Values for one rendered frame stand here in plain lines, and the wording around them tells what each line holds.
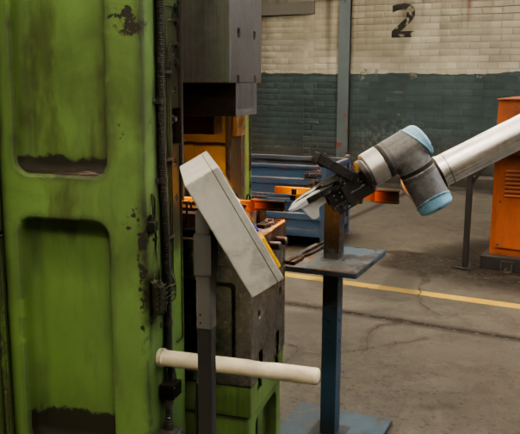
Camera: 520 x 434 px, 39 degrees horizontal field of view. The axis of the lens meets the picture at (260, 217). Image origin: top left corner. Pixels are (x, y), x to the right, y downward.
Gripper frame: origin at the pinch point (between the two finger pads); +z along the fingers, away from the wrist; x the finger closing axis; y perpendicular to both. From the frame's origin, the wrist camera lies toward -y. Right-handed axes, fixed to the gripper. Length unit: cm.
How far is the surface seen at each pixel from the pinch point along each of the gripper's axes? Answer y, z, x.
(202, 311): 8.0, 31.1, -11.0
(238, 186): 3, 7, 80
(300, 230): 122, -28, 412
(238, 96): -27.1, -5.0, 36.9
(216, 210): -13.9, 16.1, -27.0
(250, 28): -41, -19, 48
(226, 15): -48, -13, 31
